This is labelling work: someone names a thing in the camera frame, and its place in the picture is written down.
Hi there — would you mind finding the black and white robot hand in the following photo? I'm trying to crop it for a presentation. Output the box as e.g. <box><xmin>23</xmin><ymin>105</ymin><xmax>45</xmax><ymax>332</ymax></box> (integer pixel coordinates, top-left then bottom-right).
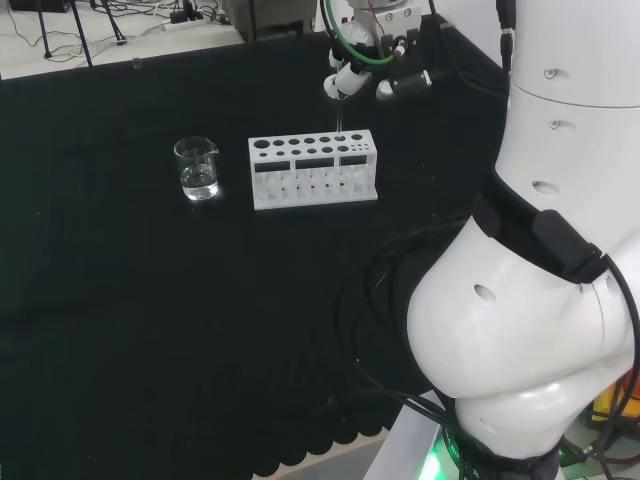
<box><xmin>322</xmin><ymin>13</ymin><xmax>454</xmax><ymax>104</ymax></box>

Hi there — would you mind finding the white test tube rack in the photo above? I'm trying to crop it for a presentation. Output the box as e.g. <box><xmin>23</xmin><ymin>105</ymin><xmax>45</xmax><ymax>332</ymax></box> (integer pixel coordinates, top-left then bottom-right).
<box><xmin>246</xmin><ymin>129</ymin><xmax>381</xmax><ymax>212</ymax></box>

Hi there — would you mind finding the white power strip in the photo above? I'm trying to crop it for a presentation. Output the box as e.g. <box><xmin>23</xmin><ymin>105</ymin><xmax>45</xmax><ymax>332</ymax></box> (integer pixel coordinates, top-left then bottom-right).
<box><xmin>163</xmin><ymin>16</ymin><xmax>207</xmax><ymax>33</ymax></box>

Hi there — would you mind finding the small clear glass beaker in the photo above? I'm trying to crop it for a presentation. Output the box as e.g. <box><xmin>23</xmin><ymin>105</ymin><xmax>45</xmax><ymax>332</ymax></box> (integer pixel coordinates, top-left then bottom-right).
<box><xmin>172</xmin><ymin>136</ymin><xmax>222</xmax><ymax>204</ymax></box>

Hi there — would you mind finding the black tripod leg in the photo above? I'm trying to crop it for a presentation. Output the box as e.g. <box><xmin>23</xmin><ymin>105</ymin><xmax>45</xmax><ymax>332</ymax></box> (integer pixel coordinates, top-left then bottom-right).
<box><xmin>35</xmin><ymin>0</ymin><xmax>55</xmax><ymax>60</ymax></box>
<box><xmin>68</xmin><ymin>0</ymin><xmax>95</xmax><ymax>68</ymax></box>
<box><xmin>98</xmin><ymin>0</ymin><xmax>127</xmax><ymax>47</ymax></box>

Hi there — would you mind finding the black cloth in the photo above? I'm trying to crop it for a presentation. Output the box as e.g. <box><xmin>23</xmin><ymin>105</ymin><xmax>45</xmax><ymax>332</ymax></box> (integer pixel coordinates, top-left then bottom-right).
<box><xmin>0</xmin><ymin>13</ymin><xmax>512</xmax><ymax>480</ymax></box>

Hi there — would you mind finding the black box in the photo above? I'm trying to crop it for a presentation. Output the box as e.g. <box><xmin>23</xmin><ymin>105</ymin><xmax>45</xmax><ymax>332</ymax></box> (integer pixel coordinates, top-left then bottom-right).
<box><xmin>6</xmin><ymin>0</ymin><xmax>72</xmax><ymax>15</ymax></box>

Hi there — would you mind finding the yellow stop button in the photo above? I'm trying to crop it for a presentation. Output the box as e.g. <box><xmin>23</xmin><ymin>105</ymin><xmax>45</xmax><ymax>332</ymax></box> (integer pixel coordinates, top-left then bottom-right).
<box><xmin>591</xmin><ymin>372</ymin><xmax>640</xmax><ymax>427</ymax></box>

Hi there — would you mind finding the green cable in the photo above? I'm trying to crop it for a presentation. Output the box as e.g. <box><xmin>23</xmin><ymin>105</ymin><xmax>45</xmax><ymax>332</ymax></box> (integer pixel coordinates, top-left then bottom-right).
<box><xmin>321</xmin><ymin>0</ymin><xmax>397</xmax><ymax>67</ymax></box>

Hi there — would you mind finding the black cable with connector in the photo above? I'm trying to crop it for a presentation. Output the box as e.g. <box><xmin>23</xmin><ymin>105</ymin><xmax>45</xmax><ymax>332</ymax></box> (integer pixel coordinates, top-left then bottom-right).
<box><xmin>495</xmin><ymin>0</ymin><xmax>517</xmax><ymax>77</ymax></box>

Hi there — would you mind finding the black cable bundle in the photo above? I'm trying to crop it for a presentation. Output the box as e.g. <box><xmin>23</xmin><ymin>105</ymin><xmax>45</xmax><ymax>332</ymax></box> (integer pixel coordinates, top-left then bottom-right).
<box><xmin>333</xmin><ymin>209</ymin><xmax>477</xmax><ymax>437</ymax></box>

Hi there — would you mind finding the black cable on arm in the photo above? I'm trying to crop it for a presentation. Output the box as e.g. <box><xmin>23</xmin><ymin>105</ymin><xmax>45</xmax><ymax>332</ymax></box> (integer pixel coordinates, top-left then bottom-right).
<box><xmin>559</xmin><ymin>253</ymin><xmax>640</xmax><ymax>480</ymax></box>

